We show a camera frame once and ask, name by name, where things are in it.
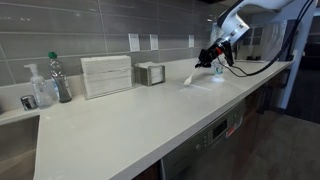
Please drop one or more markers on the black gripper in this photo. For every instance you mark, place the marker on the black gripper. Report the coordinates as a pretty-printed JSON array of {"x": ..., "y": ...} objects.
[{"x": 206, "y": 56}]

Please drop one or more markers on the white wall outlet right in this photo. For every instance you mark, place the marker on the white wall outlet right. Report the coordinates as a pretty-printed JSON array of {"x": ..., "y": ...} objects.
[{"x": 191, "y": 41}]

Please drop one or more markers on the clear hand soap pump bottle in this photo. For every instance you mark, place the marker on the clear hand soap pump bottle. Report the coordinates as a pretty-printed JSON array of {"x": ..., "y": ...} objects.
[{"x": 40, "y": 89}]

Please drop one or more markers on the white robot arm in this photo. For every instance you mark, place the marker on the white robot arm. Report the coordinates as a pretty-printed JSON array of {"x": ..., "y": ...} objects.
[{"x": 234, "y": 28}]

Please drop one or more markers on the white wall outlet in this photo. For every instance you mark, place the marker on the white wall outlet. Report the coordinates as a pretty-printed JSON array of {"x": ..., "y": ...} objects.
[
  {"x": 154, "y": 45},
  {"x": 134, "y": 42},
  {"x": 191, "y": 41}
]

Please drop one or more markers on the green capped dish soap bottle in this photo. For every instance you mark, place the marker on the green capped dish soap bottle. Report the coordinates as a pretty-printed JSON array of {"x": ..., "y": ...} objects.
[{"x": 59, "y": 79}]

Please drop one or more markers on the steel napkin holder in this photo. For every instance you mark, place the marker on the steel napkin holder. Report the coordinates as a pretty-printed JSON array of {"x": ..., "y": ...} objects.
[{"x": 150, "y": 73}]

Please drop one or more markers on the white wall outlet middle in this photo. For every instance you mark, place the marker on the white wall outlet middle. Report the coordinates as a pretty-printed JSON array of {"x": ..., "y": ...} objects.
[{"x": 154, "y": 45}]

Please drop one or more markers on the white plastic spoon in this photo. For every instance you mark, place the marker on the white plastic spoon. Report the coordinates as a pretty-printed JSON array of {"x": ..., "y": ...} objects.
[{"x": 189, "y": 79}]

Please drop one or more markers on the steel kitchen sink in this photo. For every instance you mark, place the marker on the steel kitchen sink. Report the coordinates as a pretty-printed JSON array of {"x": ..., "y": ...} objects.
[{"x": 18, "y": 144}]

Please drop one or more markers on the white wall outlet left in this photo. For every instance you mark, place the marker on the white wall outlet left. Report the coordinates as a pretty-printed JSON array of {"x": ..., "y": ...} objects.
[{"x": 134, "y": 42}]

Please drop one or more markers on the stainless steel dishwasher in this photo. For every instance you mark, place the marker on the stainless steel dishwasher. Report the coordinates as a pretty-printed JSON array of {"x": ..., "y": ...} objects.
[{"x": 210, "y": 153}]

